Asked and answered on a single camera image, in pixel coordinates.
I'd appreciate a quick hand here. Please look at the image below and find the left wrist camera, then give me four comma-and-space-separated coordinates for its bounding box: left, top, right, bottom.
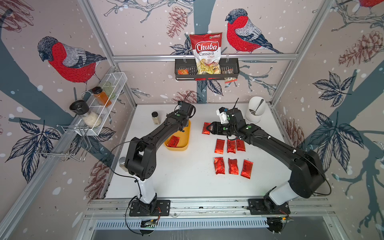
176, 101, 190, 112

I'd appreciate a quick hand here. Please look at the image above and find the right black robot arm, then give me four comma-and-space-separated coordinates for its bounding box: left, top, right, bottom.
206, 107, 327, 212

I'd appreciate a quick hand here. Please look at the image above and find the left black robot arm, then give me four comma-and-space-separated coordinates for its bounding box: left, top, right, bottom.
125, 101, 196, 205

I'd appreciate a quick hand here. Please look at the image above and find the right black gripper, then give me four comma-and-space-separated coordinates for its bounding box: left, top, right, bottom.
204, 122, 237, 137

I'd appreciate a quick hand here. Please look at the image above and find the glass jar by wall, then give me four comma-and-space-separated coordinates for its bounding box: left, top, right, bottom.
118, 157, 128, 171

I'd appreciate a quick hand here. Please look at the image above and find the red tea bag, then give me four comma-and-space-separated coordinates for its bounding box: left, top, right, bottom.
215, 139, 225, 155
228, 159, 239, 175
167, 135, 180, 148
236, 139, 246, 152
202, 122, 211, 135
227, 140, 237, 154
214, 157, 225, 175
241, 160, 253, 179

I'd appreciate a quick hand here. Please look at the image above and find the small spice jar on table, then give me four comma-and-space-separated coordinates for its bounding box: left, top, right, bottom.
151, 112, 161, 125

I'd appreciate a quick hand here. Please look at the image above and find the black lid rice jar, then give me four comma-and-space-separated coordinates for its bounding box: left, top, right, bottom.
69, 100, 102, 129

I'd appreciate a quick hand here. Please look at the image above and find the black wire wall basket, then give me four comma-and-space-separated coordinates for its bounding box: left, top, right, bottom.
175, 59, 240, 81

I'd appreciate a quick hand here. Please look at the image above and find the chrome wire rack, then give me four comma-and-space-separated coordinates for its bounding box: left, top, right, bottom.
35, 125, 92, 163

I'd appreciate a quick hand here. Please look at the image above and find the orange spice jar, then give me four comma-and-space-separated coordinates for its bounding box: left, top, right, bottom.
91, 86, 112, 108

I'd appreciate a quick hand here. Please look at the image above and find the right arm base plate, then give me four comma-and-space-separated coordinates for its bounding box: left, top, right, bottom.
247, 199, 291, 215

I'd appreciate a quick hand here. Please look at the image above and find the white wire wall shelf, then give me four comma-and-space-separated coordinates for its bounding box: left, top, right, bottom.
69, 72, 127, 136

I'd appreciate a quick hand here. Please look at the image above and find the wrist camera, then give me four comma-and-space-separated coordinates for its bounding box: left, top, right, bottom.
217, 107, 229, 124
176, 101, 190, 112

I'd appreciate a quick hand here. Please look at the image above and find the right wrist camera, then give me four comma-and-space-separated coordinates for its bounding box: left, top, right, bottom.
217, 107, 229, 124

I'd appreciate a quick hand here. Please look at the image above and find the Chuba cassava chips bag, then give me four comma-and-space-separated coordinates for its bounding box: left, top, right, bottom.
190, 33, 222, 75

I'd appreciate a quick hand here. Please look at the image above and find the metal spoon in cup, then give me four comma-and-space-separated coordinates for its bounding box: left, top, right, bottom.
249, 99, 264, 116

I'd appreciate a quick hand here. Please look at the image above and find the white utensil cup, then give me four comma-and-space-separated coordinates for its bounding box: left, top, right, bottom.
246, 97, 267, 124

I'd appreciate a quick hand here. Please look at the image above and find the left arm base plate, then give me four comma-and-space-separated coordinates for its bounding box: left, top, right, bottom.
129, 199, 171, 217

